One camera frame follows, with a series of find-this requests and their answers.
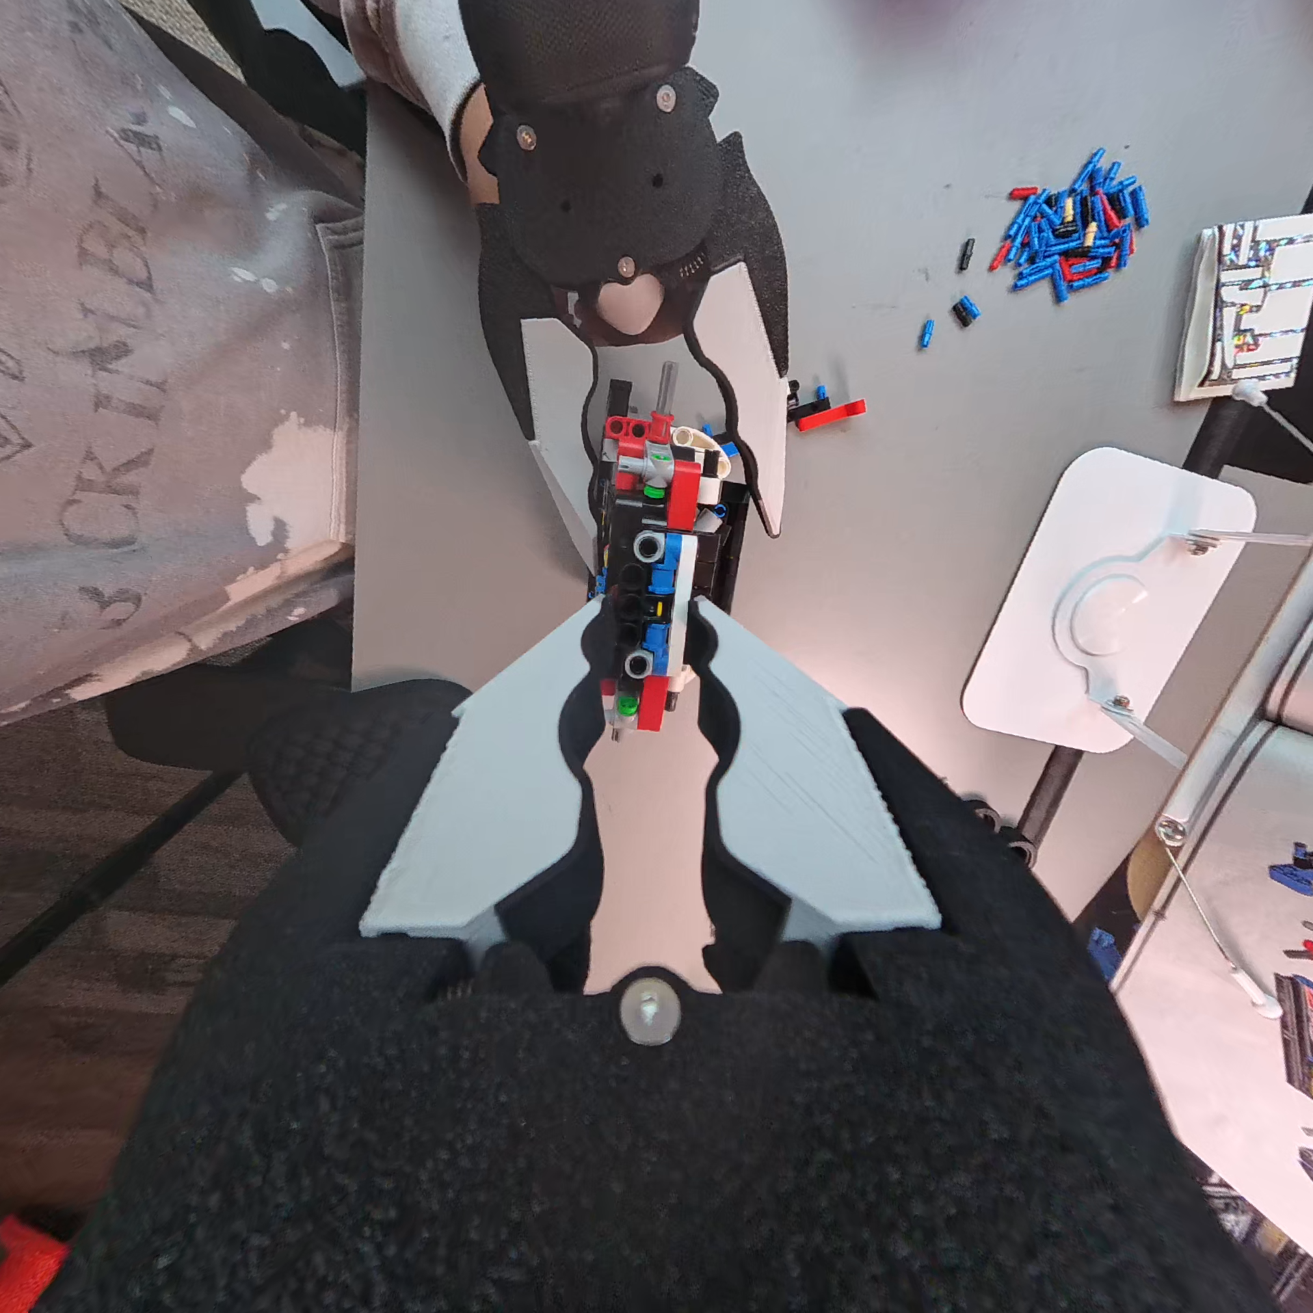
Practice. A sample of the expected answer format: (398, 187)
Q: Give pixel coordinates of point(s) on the person's grey hoodie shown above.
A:
(154, 358)

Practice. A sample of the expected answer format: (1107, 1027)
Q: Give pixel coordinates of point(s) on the white book stand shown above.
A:
(1159, 535)

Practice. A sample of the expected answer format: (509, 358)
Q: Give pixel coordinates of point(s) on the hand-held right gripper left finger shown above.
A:
(461, 821)

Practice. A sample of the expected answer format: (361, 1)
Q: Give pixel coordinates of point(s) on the grey desk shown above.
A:
(924, 512)

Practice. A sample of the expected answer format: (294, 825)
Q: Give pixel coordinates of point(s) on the instruction booklet stack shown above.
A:
(1251, 310)

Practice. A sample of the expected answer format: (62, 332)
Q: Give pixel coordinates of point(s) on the red toy brick beam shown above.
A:
(831, 413)

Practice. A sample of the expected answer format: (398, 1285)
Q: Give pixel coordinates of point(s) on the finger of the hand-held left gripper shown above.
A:
(554, 401)
(754, 390)

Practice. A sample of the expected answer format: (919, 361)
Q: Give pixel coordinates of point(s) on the pile of toy brick pins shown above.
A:
(1065, 231)

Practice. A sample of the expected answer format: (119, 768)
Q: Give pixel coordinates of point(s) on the person's left hand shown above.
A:
(474, 154)

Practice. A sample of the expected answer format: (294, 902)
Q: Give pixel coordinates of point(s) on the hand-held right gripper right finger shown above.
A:
(820, 821)

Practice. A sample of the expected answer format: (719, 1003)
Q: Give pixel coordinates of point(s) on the toy brick car chassis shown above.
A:
(658, 574)

